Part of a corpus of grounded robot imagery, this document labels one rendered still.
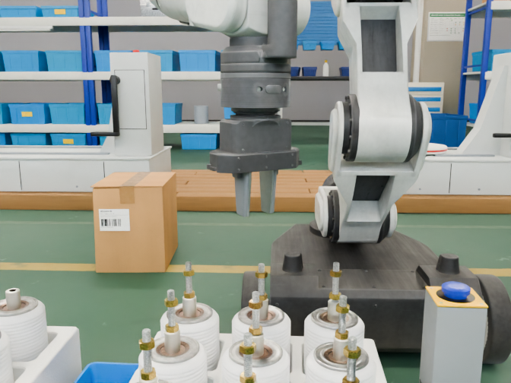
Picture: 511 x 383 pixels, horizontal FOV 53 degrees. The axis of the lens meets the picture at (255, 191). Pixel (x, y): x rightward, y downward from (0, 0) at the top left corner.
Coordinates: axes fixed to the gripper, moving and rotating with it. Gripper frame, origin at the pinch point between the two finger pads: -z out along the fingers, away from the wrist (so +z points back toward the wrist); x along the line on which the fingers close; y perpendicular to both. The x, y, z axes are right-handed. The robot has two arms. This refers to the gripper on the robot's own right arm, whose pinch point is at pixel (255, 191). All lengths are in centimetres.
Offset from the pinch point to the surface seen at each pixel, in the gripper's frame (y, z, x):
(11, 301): 32.3, -21.7, -28.6
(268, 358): -2.8, -22.7, 0.4
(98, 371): 31, -38, -16
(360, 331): -1.6, -23.8, 17.8
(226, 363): -0.2, -23.4, -4.6
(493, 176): 105, -31, 199
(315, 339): 1.6, -24.9, 11.8
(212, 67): 423, 33, 190
